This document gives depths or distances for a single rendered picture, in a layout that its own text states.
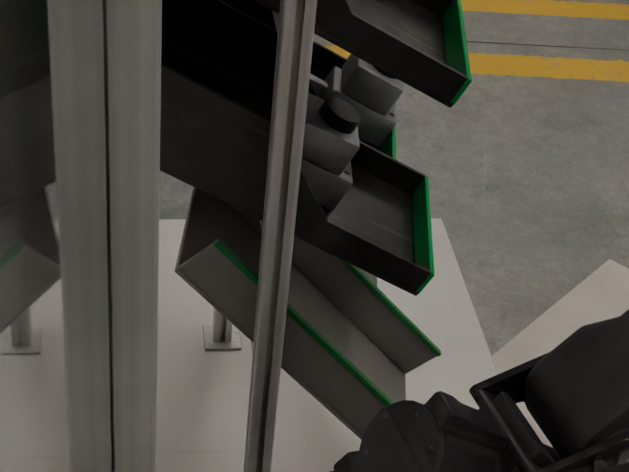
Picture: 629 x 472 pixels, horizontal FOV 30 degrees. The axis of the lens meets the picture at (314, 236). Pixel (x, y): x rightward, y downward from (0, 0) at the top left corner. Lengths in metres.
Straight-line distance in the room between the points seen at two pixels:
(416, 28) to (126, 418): 0.55
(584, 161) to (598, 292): 1.95
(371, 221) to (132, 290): 0.60
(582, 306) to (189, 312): 0.47
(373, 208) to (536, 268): 2.04
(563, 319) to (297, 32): 0.76
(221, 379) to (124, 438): 0.91
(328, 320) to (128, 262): 0.72
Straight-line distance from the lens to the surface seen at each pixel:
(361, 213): 0.90
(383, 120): 1.00
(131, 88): 0.28
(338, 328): 1.03
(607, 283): 1.49
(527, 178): 3.27
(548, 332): 1.39
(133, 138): 0.28
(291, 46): 0.72
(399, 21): 0.84
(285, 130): 0.76
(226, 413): 1.22
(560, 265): 2.97
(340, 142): 0.84
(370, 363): 1.04
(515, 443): 0.67
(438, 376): 1.29
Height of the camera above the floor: 1.73
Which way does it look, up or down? 36 degrees down
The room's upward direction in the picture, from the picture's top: 6 degrees clockwise
